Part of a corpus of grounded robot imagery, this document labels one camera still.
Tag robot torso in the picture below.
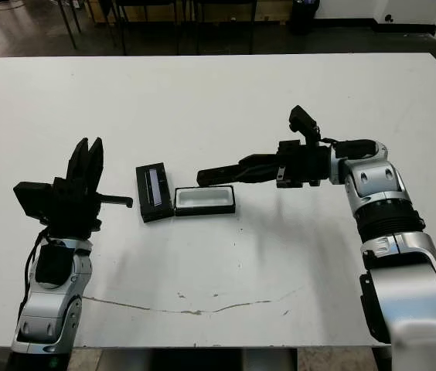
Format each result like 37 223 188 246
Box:
101 347 300 371

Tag black box lid with print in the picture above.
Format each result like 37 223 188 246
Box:
135 162 175 224

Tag black waste bin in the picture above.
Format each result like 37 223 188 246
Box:
290 0 322 36

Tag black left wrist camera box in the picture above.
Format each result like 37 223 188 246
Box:
12 181 56 222

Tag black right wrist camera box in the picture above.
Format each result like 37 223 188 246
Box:
288 104 322 148

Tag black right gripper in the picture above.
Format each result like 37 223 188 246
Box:
237 141 332 189

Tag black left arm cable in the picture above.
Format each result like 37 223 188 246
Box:
24 230 51 287

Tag black box base white insert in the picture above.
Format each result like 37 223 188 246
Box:
174 185 237 216

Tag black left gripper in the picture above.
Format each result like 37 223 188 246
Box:
46 137 134 239

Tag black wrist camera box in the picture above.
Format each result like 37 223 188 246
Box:
12 181 56 222
288 104 322 148

